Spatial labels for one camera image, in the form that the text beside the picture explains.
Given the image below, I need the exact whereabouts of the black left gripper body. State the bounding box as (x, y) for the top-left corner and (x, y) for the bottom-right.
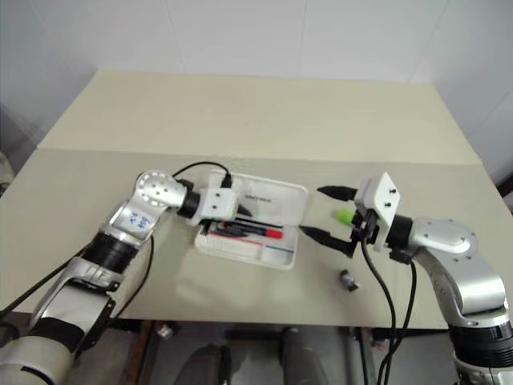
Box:
(201, 218), (226, 237)

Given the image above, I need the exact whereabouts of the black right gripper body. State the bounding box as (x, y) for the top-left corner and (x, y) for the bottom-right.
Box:
(349, 207), (381, 247)

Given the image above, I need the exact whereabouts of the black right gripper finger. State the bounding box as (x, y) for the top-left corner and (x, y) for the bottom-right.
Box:
(300, 225), (358, 258)
(317, 184), (358, 202)

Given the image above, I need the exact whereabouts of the red capped black marker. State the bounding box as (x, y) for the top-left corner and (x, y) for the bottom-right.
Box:
(216, 225), (285, 239)

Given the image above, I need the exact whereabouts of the slim black marker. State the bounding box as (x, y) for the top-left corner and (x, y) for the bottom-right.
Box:
(234, 217), (284, 227)

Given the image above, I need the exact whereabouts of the white plastic pencil case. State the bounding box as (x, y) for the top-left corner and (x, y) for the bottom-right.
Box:
(193, 169), (310, 272)

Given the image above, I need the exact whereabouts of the small dark grey clip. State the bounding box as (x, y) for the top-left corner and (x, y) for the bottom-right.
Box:
(339, 269), (361, 291)

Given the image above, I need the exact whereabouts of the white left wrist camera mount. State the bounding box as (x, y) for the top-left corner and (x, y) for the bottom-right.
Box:
(195, 180), (242, 226)

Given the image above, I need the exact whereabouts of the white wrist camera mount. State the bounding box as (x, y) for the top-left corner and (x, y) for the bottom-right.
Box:
(195, 180), (242, 226)
(353, 172), (402, 253)

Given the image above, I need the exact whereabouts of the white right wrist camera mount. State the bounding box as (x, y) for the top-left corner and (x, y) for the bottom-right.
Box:
(353, 172), (402, 253)

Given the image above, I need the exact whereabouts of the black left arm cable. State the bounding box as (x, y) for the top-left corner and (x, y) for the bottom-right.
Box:
(172, 160), (235, 189)

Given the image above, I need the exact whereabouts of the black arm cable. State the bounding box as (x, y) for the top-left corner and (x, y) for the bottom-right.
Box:
(387, 247), (420, 385)
(172, 160), (235, 189)
(359, 235), (398, 385)

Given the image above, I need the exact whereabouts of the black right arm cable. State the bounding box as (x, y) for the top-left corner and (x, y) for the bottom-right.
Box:
(387, 247), (420, 385)
(359, 235), (398, 385)

